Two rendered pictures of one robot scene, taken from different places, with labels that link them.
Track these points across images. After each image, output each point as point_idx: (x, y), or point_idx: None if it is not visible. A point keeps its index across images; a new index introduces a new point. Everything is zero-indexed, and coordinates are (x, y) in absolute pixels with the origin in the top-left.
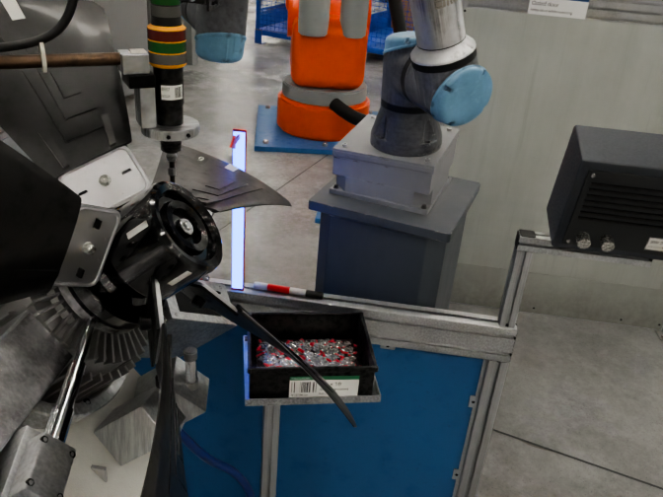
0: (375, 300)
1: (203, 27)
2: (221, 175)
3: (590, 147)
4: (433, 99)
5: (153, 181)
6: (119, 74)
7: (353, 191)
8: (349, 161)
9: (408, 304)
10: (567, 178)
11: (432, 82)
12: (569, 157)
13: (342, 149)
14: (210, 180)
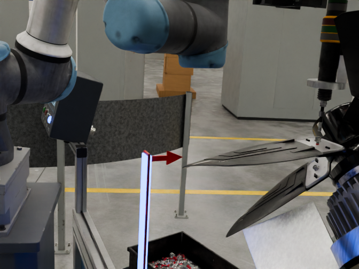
0: (92, 255)
1: (227, 35)
2: (232, 155)
3: (89, 78)
4: (71, 80)
5: (297, 158)
6: (344, 61)
7: (13, 216)
8: (9, 188)
9: (53, 263)
10: (85, 102)
11: (67, 68)
12: (77, 91)
13: (7, 180)
14: (253, 151)
